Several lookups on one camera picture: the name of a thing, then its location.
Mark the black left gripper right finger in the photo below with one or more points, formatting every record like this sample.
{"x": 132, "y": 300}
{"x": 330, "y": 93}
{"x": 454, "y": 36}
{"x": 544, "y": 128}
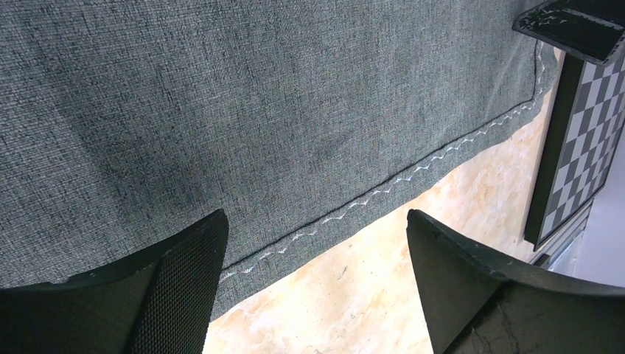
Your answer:
{"x": 476, "y": 299}

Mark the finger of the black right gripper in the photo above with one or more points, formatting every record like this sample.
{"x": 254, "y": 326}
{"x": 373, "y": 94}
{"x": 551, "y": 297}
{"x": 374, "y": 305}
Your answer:
{"x": 590, "y": 30}

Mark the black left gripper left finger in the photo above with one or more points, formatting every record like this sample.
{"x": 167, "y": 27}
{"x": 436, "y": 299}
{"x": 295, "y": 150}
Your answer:
{"x": 157, "y": 300}

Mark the grey cloth napkin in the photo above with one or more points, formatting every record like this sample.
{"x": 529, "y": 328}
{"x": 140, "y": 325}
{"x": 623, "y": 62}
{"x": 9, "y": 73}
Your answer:
{"x": 124, "y": 122}

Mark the black white checkerboard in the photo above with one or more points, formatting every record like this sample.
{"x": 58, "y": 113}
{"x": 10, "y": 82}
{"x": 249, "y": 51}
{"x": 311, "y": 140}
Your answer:
{"x": 586, "y": 123}

